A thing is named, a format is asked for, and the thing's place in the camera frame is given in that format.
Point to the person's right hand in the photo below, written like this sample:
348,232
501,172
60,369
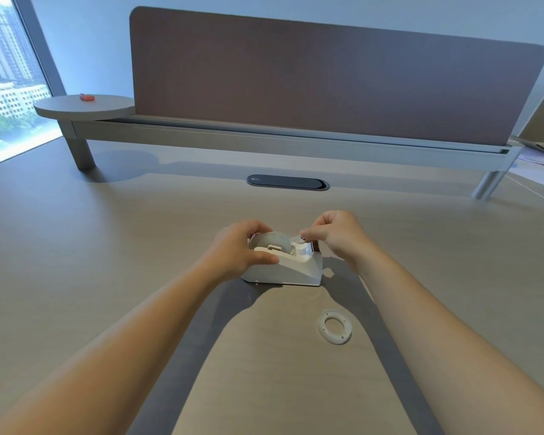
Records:
340,240

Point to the window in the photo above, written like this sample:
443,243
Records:
9,81

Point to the person's right fingers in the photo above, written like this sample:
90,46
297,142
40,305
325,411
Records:
313,231

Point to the person's right forearm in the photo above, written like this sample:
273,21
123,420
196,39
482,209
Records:
449,353

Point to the small red object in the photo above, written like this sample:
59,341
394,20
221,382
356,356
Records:
87,97

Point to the person's left hand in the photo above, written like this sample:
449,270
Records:
231,253

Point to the person's left thumb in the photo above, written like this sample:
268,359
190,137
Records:
265,258

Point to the white paper sheets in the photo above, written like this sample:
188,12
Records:
537,169

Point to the grey metal desk rail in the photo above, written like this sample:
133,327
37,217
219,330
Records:
290,142

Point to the white tape dispenser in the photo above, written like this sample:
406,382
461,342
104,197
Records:
290,267

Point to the round grey side shelf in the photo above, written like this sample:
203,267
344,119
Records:
85,106

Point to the clear tape roll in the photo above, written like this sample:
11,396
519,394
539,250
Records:
272,242

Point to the person's left forearm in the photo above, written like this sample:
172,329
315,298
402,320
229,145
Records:
104,357

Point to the brown desk divider panel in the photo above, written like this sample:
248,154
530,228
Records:
331,81

